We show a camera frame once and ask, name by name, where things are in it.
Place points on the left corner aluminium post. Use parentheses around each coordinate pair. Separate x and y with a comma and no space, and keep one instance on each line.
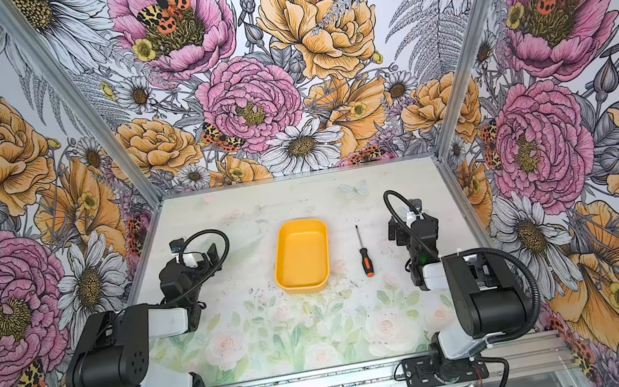
(22,34)

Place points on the corner aluminium post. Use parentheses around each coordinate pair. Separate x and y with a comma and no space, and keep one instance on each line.
(471,40)
(22,34)

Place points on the right corner aluminium post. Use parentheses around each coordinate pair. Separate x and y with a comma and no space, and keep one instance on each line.
(471,40)

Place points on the yellow plastic bin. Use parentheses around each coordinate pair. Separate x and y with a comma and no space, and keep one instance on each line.
(302,265)

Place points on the orange black screwdriver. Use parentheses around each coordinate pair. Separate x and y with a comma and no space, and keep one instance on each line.
(367,263)

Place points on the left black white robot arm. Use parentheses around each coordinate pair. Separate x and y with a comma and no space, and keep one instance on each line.
(113,349)

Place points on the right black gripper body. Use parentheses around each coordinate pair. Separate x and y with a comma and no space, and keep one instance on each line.
(408,233)

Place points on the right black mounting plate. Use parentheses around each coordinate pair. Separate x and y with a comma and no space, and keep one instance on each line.
(430,371)

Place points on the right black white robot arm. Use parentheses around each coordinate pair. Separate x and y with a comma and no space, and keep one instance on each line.
(495,298)

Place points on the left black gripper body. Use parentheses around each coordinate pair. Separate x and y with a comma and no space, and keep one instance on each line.
(198,270)

